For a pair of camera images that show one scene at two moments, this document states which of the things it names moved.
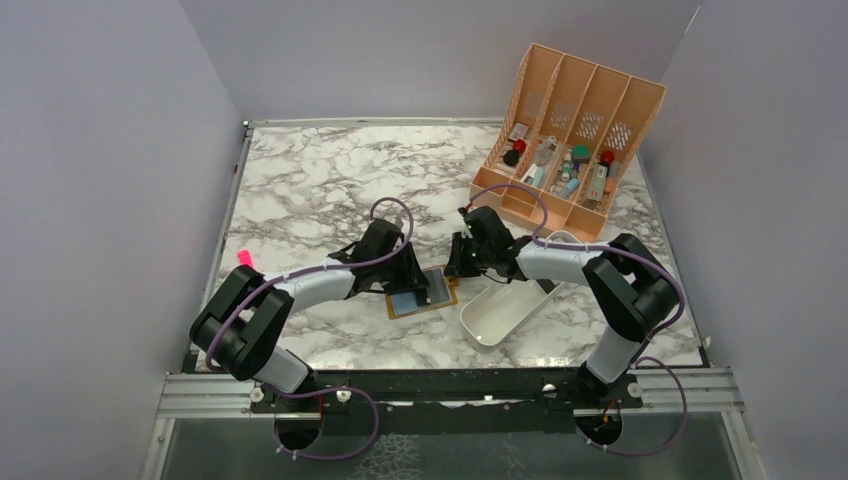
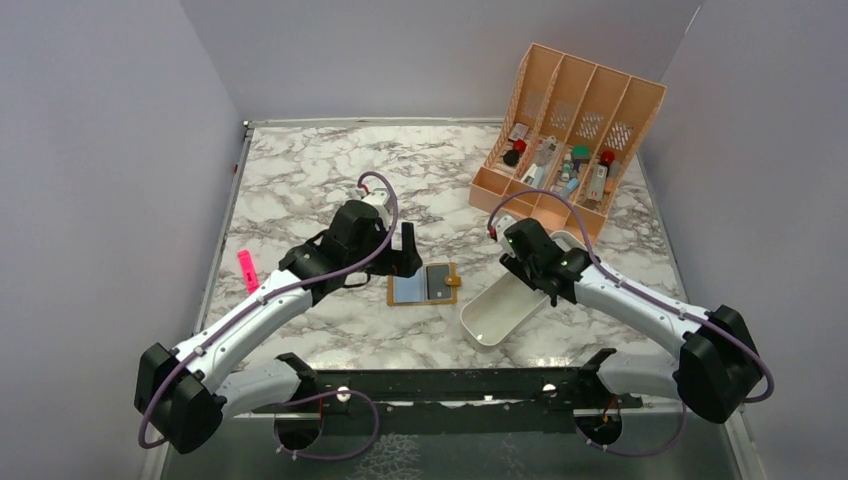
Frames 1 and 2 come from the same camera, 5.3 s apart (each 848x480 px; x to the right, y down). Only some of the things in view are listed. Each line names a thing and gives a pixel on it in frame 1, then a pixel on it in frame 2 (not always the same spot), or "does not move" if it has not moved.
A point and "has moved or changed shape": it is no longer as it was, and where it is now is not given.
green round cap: (581, 152) does not move
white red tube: (597, 182) does not move
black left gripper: (411, 277) → (406, 260)
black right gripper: (456, 266) → (511, 260)
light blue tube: (565, 192) does not move
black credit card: (438, 290) does not move
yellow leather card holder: (405, 303) has moved or changed shape
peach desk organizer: (564, 145) does not move
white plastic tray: (502, 309) does not move
